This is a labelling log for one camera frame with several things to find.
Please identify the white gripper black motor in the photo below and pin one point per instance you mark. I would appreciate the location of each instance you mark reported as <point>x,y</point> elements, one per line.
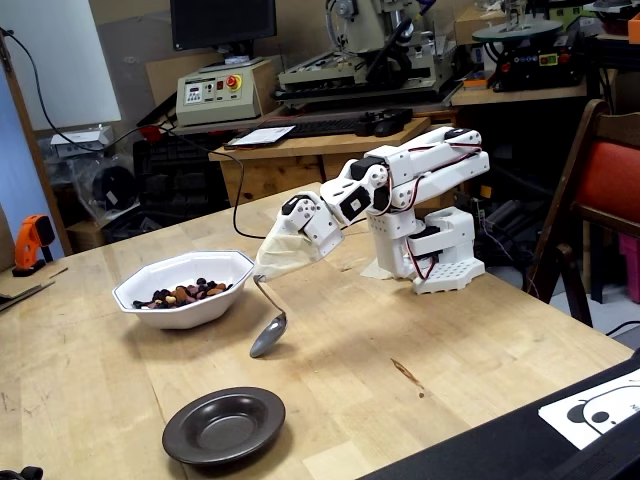
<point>316,231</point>

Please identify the bent metal spoon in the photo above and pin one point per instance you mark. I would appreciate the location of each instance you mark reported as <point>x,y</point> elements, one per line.
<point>267,340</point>

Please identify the white octagonal bowl blue rim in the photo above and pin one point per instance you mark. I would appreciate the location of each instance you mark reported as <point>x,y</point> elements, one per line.
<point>200,312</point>

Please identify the large trail mix heap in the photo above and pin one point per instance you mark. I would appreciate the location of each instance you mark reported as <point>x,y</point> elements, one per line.
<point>185,295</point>

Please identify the white robot arm with base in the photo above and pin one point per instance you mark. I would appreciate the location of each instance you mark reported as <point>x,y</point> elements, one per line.
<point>430,160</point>

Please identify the dark brown plate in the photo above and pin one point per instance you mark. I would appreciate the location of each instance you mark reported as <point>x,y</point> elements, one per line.
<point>225,430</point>

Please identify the wooden workbench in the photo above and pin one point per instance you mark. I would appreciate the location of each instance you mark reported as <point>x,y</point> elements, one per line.
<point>270,175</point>

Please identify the translucent white tape piece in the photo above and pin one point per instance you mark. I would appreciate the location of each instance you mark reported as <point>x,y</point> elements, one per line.
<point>375,272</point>

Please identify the white printed paper sheet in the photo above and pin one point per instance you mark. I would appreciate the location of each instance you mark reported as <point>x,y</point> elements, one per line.
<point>262,136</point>

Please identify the black keyboard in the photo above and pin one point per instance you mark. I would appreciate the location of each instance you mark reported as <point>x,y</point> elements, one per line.
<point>325,127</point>

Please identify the beige control box red button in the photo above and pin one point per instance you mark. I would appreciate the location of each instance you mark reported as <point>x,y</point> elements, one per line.
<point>215,112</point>

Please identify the black computer mouse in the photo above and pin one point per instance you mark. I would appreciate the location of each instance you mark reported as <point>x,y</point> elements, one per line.
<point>387,128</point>

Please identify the red plastic clamp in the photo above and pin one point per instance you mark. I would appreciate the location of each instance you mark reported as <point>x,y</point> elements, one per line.
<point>149,133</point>

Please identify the bagged black filament spool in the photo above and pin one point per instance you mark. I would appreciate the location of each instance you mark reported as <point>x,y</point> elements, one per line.
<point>112,187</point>

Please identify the brown cardboard sheet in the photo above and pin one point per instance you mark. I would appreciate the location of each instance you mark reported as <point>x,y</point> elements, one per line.
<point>160,80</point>

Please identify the beige milling machine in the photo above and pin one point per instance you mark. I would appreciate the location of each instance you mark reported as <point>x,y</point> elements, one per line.
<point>360,30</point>

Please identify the white cardboard box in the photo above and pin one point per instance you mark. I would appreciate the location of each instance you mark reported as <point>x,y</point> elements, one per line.
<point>82,137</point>

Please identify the black computer monitor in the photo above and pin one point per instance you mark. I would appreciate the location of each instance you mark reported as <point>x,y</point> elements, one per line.
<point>222,22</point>

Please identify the orange black handheld tool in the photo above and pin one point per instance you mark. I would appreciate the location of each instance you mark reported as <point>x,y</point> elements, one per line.
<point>30,237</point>

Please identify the dark metal ruler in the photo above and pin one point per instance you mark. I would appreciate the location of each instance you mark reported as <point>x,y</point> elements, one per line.
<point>30,292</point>

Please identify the wooden side bench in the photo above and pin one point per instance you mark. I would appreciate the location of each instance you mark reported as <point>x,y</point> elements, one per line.
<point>525,96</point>

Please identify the white board panel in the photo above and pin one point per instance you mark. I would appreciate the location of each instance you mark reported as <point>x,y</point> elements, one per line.
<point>65,65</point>

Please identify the brown cardboard box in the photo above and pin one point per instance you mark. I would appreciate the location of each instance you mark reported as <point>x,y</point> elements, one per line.
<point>475,27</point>

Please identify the black scroll saw green table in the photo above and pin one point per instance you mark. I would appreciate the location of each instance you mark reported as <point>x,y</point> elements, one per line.
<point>530,65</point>

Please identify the wooden chair red cushion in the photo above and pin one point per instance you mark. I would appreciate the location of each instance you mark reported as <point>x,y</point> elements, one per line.
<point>610,180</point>

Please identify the white panda label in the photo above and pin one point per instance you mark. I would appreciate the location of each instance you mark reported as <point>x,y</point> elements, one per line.
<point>590,415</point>

